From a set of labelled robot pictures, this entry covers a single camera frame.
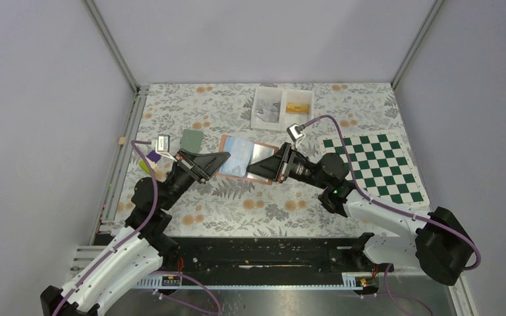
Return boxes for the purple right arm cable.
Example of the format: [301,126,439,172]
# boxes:
[300,115,482,316]

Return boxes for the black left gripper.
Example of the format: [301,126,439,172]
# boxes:
[161,149,232,211]

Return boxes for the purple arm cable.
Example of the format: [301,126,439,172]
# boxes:
[49,139,223,316]
[300,115,482,316]

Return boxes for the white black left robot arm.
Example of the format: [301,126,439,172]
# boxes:
[40,149,231,315]

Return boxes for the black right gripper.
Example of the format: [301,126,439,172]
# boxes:
[247,142,329,190]

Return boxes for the white two-compartment plastic bin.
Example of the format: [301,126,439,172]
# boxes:
[250,86,314,131]

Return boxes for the blue credit card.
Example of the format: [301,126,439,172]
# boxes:
[222,137,253,176]

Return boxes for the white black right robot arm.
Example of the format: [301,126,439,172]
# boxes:
[247,143,482,286]

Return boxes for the gold credit card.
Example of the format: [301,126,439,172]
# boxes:
[285,101,310,115]

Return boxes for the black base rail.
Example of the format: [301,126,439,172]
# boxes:
[160,233,387,288]

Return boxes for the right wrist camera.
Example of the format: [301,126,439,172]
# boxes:
[287,124,306,149]

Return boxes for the silver credit card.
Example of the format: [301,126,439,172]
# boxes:
[256,99,281,113]

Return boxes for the white VIP credit card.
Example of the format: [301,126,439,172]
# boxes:
[256,108,279,124]

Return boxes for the green white chessboard mat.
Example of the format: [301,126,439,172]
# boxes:
[318,130,430,207]

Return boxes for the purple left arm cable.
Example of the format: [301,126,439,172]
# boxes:
[49,139,223,316]

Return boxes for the floral tablecloth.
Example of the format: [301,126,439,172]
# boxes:
[136,83,413,237]

